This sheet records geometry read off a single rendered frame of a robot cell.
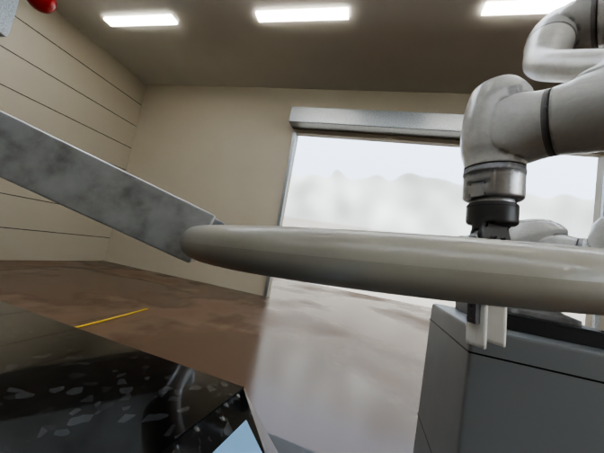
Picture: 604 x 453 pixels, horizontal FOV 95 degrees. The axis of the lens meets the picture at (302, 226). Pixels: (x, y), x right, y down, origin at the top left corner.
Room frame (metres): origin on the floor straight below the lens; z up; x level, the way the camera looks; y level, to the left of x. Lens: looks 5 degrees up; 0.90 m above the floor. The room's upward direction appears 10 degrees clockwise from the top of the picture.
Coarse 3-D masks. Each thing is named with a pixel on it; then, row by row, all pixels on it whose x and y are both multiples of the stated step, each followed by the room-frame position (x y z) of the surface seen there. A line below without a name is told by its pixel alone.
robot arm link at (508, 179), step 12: (468, 168) 0.46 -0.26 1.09; (480, 168) 0.44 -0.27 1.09; (492, 168) 0.42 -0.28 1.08; (504, 168) 0.42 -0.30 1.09; (516, 168) 0.42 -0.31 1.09; (468, 180) 0.46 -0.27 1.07; (480, 180) 0.44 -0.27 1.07; (492, 180) 0.43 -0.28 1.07; (504, 180) 0.42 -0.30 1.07; (516, 180) 0.42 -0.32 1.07; (468, 192) 0.46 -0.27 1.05; (480, 192) 0.44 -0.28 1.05; (492, 192) 0.43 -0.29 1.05; (504, 192) 0.42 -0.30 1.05; (516, 192) 0.42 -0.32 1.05
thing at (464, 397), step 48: (432, 336) 0.98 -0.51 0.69; (528, 336) 0.66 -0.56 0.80; (432, 384) 0.91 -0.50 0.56; (480, 384) 0.66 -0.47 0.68; (528, 384) 0.64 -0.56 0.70; (576, 384) 0.62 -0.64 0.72; (432, 432) 0.86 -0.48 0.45; (480, 432) 0.66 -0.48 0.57; (528, 432) 0.63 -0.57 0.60; (576, 432) 0.61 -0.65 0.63
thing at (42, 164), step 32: (0, 128) 0.23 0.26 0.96; (32, 128) 0.23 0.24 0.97; (0, 160) 0.23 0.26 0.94; (32, 160) 0.23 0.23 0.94; (64, 160) 0.24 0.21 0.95; (96, 160) 0.24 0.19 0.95; (64, 192) 0.24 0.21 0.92; (96, 192) 0.24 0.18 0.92; (128, 192) 0.24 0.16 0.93; (160, 192) 0.25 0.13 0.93; (128, 224) 0.25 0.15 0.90; (160, 224) 0.25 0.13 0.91; (192, 224) 0.26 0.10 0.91; (224, 224) 0.37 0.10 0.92
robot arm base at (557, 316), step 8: (512, 312) 0.74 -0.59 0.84; (520, 312) 0.74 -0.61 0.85; (528, 312) 0.74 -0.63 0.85; (536, 312) 0.73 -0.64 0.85; (544, 312) 0.73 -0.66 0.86; (552, 312) 0.73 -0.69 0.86; (560, 312) 0.74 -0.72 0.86; (552, 320) 0.73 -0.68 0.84; (560, 320) 0.72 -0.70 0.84; (568, 320) 0.72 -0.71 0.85; (576, 320) 0.71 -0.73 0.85
